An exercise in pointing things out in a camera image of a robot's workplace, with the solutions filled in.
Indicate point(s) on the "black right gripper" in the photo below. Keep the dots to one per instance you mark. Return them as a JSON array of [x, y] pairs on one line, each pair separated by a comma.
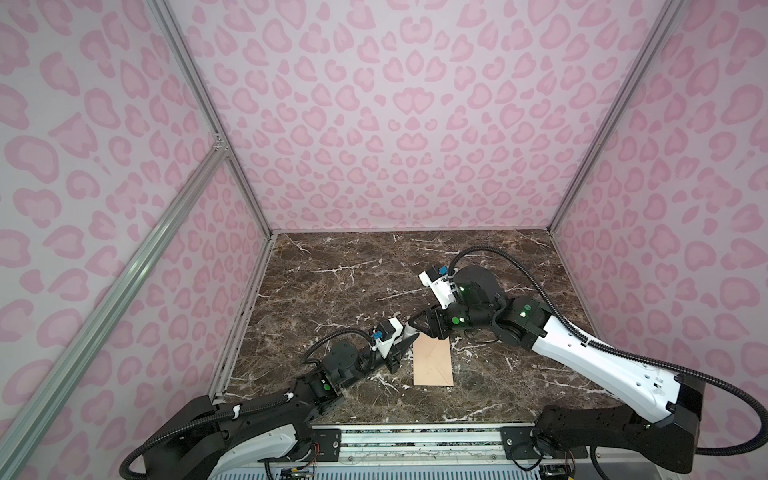
[[435, 322]]

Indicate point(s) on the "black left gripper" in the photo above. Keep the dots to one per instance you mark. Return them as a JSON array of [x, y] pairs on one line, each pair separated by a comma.
[[394, 358]]

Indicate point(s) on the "peach paper envelope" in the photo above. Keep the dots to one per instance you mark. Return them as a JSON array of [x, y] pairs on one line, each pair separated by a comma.
[[432, 365]]

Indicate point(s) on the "white glue stick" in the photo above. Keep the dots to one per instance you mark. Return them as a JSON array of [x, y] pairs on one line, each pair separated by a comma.
[[409, 332]]

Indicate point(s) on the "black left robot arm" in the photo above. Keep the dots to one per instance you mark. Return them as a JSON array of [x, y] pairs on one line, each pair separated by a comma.
[[204, 439]]

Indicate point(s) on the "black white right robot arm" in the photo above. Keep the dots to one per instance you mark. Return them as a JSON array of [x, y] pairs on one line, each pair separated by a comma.
[[659, 412]]

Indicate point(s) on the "left diagonal aluminium strut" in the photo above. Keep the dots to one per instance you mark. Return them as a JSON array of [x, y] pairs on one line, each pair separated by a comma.
[[34, 420]]

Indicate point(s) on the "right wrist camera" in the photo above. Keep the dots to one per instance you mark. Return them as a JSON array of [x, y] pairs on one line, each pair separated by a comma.
[[436, 278]]

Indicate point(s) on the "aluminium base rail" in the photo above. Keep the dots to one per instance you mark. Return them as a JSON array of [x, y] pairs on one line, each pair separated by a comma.
[[427, 451]]

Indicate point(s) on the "left corner aluminium post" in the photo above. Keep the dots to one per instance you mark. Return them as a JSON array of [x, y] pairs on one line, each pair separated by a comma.
[[181, 52]]

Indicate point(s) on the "corner aluminium post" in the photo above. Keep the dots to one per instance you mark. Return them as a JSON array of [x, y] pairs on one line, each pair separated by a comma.
[[181, 52], [664, 26]]

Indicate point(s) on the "right corner aluminium post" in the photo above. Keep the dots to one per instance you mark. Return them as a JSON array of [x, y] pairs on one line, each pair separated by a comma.
[[664, 26]]

